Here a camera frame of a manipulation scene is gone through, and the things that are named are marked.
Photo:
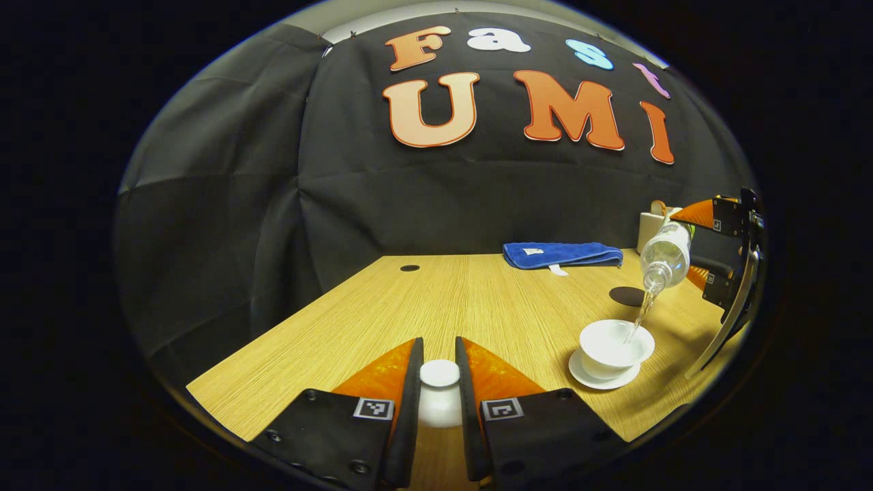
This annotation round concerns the green label water bottle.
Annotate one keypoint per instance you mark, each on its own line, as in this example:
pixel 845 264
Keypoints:
pixel 668 252

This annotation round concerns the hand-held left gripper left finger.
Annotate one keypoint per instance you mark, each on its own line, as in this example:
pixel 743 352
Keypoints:
pixel 409 409

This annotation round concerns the white teacup lid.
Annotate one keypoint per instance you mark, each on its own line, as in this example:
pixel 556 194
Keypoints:
pixel 440 395

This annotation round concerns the white teacup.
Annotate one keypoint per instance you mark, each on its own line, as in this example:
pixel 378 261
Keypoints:
pixel 603 361

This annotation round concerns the white toaster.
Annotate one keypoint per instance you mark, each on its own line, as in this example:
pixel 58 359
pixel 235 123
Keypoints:
pixel 648 232

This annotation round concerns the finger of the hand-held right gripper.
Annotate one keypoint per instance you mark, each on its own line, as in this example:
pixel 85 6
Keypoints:
pixel 719 290
pixel 723 215

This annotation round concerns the white saucer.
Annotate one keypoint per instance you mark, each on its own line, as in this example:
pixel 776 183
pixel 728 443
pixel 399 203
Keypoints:
pixel 586 378

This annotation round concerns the dark brown round coaster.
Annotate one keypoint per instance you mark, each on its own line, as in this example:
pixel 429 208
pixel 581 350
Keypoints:
pixel 624 296

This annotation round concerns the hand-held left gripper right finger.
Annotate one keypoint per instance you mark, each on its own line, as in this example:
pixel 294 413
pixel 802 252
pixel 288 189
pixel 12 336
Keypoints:
pixel 467 409

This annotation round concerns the brown toast slice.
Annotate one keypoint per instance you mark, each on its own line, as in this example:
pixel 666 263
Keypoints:
pixel 658 207

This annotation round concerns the blue towel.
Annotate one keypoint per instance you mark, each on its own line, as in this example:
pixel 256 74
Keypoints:
pixel 559 254

